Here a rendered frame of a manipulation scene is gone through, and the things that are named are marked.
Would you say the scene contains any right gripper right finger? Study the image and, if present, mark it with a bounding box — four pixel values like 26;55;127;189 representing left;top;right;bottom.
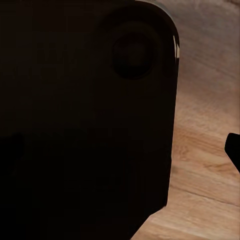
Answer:
224;133;240;172

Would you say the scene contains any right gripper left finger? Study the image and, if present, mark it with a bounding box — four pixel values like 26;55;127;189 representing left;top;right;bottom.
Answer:
0;133;26;192

